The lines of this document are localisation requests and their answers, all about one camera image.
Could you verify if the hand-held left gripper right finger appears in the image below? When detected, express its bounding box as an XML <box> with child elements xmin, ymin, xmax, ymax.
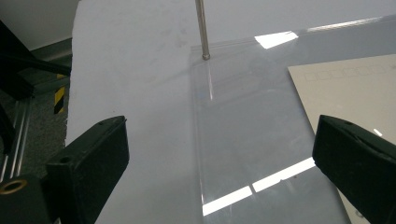
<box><xmin>312</xmin><ymin>114</ymin><xmax>396</xmax><ymax>224</ymax></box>

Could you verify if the black metal stand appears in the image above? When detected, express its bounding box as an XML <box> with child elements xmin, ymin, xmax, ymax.
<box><xmin>0</xmin><ymin>20</ymin><xmax>73</xmax><ymax>157</ymax></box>

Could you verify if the clear acrylic panel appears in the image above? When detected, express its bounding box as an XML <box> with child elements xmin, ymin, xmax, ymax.
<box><xmin>190</xmin><ymin>13</ymin><xmax>396</xmax><ymax>224</ymax></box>

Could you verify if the yellow black striped tape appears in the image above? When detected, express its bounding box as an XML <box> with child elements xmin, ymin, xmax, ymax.
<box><xmin>53</xmin><ymin>74</ymin><xmax>67</xmax><ymax>115</ymax></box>

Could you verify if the silver metal rod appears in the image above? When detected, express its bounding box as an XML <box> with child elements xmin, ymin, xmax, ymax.
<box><xmin>194</xmin><ymin>0</ymin><xmax>211</xmax><ymax>61</ymax></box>

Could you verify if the beige paper card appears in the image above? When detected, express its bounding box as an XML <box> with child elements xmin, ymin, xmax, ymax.
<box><xmin>287</xmin><ymin>53</ymin><xmax>396</xmax><ymax>224</ymax></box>

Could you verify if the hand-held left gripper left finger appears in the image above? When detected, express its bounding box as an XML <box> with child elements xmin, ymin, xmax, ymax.
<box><xmin>46</xmin><ymin>115</ymin><xmax>131</xmax><ymax>224</ymax></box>

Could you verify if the aluminium rail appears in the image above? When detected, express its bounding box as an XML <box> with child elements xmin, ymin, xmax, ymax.
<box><xmin>0</xmin><ymin>98</ymin><xmax>33</xmax><ymax>185</ymax></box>

